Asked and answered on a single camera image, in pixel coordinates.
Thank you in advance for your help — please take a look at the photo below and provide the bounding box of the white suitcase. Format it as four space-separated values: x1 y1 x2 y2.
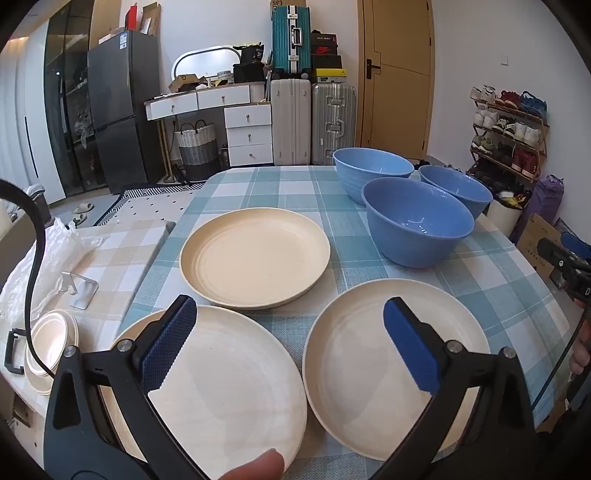
270 78 312 167

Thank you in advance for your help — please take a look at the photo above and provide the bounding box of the woven laundry basket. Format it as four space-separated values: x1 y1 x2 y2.
173 119 219 182

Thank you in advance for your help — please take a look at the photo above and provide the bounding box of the patterned flat board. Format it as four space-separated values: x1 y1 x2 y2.
554 217 591 241

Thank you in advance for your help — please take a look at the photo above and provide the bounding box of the teal checked tablecloth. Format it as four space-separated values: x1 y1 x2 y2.
122 165 573 476

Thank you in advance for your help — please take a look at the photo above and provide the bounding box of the person's left hand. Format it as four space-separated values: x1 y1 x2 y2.
222 449 286 480

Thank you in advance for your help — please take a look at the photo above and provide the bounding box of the dark glass cabinet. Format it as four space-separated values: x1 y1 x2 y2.
44 0 112 197

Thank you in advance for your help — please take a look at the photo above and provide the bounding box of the clear bubble wrap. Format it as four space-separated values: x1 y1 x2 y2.
0 217 107 324

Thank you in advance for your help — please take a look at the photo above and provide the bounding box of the black bag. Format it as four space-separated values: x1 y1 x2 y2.
233 44 271 84

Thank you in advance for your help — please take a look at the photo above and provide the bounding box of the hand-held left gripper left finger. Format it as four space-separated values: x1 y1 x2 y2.
43 294 208 480

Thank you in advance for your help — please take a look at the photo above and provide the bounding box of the metal phone stand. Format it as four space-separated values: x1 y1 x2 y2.
61 272 100 310

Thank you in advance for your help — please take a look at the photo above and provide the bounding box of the yellow and black shoebox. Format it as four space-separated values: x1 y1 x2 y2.
311 68 347 84

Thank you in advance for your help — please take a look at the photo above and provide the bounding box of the purple bag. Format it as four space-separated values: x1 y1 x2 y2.
522 174 561 241

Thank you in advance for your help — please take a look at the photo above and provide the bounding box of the pile of dark shoes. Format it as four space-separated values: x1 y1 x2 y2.
413 158 467 174

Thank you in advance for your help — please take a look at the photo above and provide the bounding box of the large cardboard box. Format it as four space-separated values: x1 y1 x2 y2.
516 213 561 278

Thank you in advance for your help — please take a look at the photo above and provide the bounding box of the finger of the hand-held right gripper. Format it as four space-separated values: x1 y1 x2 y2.
560 232 591 267
537 238 591 302

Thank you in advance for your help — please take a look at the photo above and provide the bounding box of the black metal handle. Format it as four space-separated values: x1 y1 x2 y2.
4 330 24 374

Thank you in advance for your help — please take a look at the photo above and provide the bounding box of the white vanity desk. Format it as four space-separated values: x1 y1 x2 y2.
144 82 273 168

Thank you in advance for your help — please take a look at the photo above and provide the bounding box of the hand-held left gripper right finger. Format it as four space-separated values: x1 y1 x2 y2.
369 296 539 480

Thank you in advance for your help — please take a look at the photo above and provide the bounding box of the flat cardboard box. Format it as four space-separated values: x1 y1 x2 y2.
139 2 162 37

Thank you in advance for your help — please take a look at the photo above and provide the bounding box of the wooden shoe rack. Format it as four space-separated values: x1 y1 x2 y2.
468 85 550 185

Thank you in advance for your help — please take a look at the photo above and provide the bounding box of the white wardrobe door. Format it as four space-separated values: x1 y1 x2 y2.
21 21 65 204

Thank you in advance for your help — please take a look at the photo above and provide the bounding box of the open cardboard box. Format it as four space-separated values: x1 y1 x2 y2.
168 74 208 92

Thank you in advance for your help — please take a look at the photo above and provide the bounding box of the white trash bin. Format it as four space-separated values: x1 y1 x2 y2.
487 191 525 237

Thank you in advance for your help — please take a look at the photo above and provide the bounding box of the black and red shoebox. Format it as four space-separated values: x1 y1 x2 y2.
310 30 342 56

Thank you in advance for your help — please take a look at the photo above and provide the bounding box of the cream plate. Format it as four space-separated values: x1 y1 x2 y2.
98 305 308 476
302 278 492 462

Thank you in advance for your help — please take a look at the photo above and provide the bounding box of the beige checked cloth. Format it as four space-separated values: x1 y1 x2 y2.
0 217 176 462

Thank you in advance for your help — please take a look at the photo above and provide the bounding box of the silver suitcase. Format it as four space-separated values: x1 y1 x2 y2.
311 82 358 166

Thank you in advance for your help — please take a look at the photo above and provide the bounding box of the white oval mirror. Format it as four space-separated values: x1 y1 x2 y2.
172 44 241 81

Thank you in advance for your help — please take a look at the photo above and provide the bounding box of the teal suitcase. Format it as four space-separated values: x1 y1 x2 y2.
271 6 311 77

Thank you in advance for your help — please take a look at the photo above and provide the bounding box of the beige plate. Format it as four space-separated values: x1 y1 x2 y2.
179 208 332 310

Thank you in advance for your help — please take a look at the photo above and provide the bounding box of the dotted rug with striped border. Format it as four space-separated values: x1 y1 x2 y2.
92 178 206 227

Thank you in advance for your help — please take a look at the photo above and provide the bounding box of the black cable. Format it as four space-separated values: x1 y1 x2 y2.
530 314 591 411
0 179 61 377

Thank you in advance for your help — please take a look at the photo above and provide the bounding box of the wooden door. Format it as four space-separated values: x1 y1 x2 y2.
358 0 435 160

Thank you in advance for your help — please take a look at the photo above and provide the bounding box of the dark grey refrigerator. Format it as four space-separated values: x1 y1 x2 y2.
88 30 167 195

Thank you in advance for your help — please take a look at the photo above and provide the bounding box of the white curtain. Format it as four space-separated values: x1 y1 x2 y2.
0 39 28 185

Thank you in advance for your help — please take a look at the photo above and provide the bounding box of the blue bowl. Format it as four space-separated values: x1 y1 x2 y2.
361 178 476 268
418 165 494 221
332 148 415 206

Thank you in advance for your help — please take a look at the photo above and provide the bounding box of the person's right hand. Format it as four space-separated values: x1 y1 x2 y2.
569 318 591 377

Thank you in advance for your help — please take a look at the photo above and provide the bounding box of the stack of small cream plates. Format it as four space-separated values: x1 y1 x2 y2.
25 310 81 395

